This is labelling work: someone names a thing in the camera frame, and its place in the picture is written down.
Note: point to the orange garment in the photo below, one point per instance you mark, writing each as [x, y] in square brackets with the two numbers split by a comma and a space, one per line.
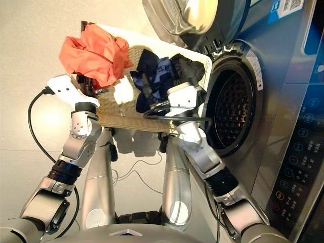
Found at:
[96, 53]

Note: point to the blue label sticker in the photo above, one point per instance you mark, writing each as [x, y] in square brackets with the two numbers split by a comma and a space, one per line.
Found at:
[276, 11]

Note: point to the dark blue garment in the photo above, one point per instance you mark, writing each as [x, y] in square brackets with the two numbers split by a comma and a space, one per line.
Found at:
[162, 73]

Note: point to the black metal door hinge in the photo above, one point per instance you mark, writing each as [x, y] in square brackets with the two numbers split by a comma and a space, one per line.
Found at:
[215, 48]

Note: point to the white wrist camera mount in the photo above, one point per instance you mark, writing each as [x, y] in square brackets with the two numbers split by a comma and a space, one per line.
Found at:
[182, 97]
[63, 88]

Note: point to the pale woven basket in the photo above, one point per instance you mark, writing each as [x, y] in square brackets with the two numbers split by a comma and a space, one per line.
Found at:
[119, 111]

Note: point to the white warning sticker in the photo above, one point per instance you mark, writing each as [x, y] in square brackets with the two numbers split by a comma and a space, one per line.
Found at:
[255, 68]

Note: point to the black garment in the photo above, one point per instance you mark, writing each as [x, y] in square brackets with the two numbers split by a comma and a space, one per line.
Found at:
[187, 68]

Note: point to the round glass washing machine door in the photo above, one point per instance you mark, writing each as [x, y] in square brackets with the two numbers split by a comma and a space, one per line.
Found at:
[192, 15]

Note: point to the grey washing machine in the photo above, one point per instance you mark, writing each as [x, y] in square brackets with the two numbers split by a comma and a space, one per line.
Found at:
[278, 101]

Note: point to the silver robot torso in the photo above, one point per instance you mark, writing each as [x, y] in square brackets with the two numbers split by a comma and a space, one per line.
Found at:
[101, 235]

